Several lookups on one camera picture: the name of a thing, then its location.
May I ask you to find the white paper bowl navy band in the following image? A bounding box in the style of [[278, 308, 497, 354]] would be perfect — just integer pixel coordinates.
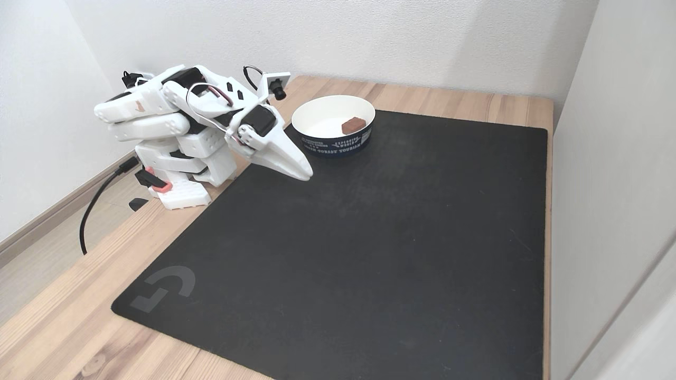
[[292, 95, 376, 158]]

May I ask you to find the black and orange table clamp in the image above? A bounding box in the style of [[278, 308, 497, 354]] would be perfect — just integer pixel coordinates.
[[129, 167, 173, 212]]

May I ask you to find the black mouse mat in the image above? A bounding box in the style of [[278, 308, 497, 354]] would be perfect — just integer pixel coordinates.
[[111, 110, 548, 380]]

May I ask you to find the wooden baseboard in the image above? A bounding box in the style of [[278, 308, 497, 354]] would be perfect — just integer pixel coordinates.
[[0, 150, 138, 267]]

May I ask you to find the black camera cable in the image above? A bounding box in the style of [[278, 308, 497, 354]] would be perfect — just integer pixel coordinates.
[[242, 65, 264, 92]]

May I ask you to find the red white black servo wire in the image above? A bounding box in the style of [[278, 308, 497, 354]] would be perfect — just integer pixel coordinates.
[[186, 82, 245, 142]]

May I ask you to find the black power cable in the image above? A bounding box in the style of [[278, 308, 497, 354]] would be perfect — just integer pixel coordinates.
[[79, 157, 140, 255]]

